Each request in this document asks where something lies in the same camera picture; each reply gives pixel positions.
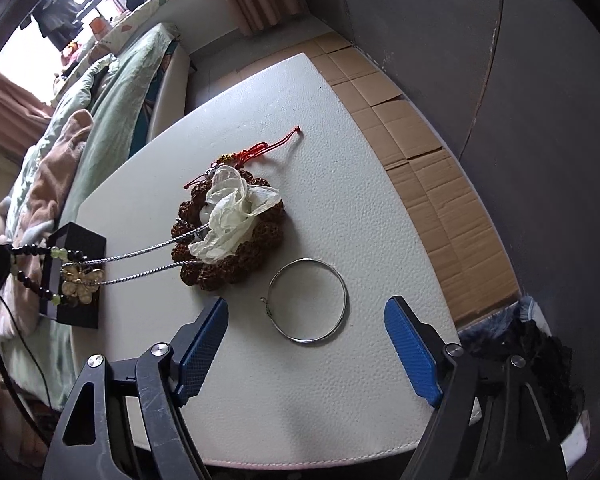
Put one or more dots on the flattened cardboard sheet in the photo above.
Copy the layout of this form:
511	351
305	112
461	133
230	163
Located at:
461	242

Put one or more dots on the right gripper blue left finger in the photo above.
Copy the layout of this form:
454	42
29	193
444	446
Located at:
123	419

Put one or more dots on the green bed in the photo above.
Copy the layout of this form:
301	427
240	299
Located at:
113	89

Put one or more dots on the pink fleece blanket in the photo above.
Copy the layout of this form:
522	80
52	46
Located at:
47	195

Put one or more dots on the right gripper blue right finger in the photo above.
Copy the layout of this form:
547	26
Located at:
486	413

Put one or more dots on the hanging dark clothes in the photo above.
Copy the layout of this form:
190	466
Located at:
57	21

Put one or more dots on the dark wardrobe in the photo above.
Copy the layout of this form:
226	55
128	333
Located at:
513	88

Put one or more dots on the black jewelry box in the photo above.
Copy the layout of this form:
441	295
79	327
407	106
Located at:
72	278

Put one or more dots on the pink curtain left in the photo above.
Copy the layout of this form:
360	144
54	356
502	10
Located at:
23	117

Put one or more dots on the floral window seat cushion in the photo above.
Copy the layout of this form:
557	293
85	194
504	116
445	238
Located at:
115	36

